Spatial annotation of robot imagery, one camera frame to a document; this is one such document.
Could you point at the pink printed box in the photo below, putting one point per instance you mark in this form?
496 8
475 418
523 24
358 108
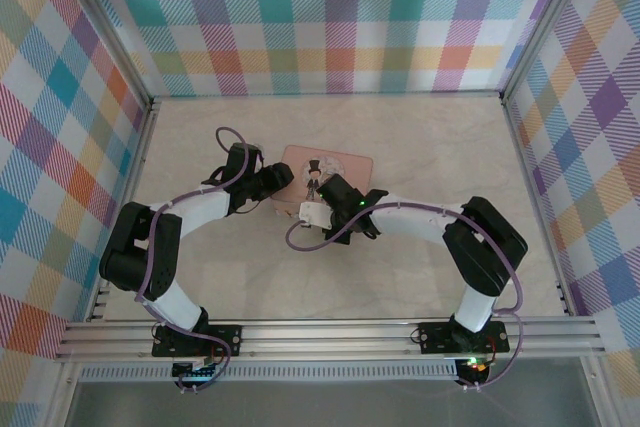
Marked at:
350 167

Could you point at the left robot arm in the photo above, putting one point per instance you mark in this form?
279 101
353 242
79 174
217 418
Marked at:
145 252

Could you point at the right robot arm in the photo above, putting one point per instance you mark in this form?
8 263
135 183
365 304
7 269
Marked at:
485 247

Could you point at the left controller board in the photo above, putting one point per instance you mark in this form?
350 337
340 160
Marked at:
192 371

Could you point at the controller board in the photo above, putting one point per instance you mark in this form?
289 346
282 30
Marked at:
192 371
474 367

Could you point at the right controller board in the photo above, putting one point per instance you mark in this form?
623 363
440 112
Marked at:
474 367

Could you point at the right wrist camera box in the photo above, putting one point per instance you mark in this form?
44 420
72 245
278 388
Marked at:
315 214

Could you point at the aluminium mounting rail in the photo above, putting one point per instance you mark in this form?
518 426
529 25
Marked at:
325 337

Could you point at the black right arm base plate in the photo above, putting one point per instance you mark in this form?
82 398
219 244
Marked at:
435 337

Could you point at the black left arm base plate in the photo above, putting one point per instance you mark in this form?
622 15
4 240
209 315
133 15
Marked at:
225 339

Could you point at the aluminium frame post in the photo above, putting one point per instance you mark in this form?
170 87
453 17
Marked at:
547 22
107 27

